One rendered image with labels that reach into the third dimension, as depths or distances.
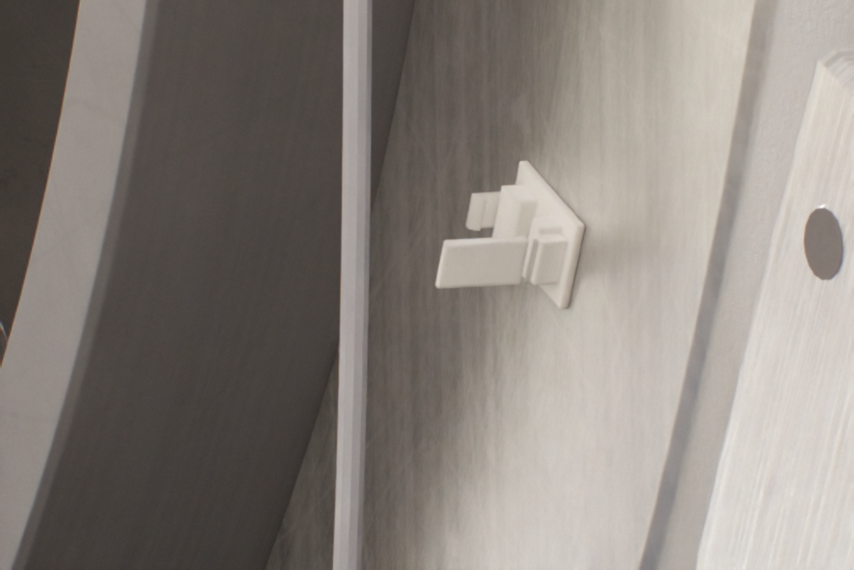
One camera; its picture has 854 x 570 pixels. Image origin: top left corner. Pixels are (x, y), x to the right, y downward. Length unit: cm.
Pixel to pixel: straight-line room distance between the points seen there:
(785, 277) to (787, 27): 4
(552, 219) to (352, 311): 4
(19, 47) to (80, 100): 86
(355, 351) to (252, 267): 6
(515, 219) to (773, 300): 9
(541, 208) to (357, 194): 3
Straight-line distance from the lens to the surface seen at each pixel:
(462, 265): 94
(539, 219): 95
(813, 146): 86
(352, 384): 96
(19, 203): 184
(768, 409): 88
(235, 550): 106
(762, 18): 89
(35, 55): 187
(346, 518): 96
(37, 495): 103
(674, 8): 91
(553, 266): 95
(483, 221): 96
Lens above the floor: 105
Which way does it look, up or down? 5 degrees down
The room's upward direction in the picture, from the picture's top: 1 degrees counter-clockwise
